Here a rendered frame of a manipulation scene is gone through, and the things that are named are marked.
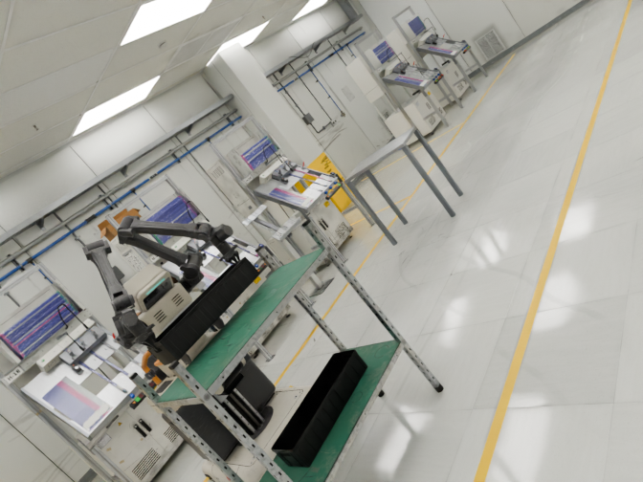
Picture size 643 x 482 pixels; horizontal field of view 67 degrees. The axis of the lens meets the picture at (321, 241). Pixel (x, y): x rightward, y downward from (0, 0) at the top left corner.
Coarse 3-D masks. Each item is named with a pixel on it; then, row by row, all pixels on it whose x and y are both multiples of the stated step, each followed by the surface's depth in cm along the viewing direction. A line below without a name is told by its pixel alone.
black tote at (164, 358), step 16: (224, 272) 241; (240, 272) 227; (256, 272) 233; (208, 288) 233; (224, 288) 220; (240, 288) 225; (192, 304) 226; (208, 304) 213; (224, 304) 217; (176, 320) 219; (192, 320) 206; (208, 320) 210; (160, 336) 213; (176, 336) 200; (192, 336) 204; (160, 352) 203; (176, 352) 198
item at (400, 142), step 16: (416, 128) 442; (400, 144) 411; (368, 160) 456; (416, 160) 415; (352, 176) 445; (368, 176) 486; (448, 176) 453; (352, 192) 455; (384, 192) 489; (368, 208) 457; (448, 208) 425
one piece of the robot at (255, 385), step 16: (144, 368) 273; (256, 368) 293; (160, 384) 275; (240, 384) 283; (256, 384) 290; (272, 384) 296; (224, 400) 269; (240, 400) 276; (256, 400) 287; (192, 416) 261; (208, 416) 266; (240, 416) 272; (256, 416) 280; (208, 432) 264; (224, 432) 269; (192, 448) 278; (224, 448) 267
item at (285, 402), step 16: (272, 400) 294; (288, 400) 279; (272, 416) 276; (288, 416) 263; (256, 432) 274; (272, 432) 260; (240, 448) 270; (208, 464) 280; (240, 464) 255; (256, 464) 244; (224, 480) 268; (256, 480) 240
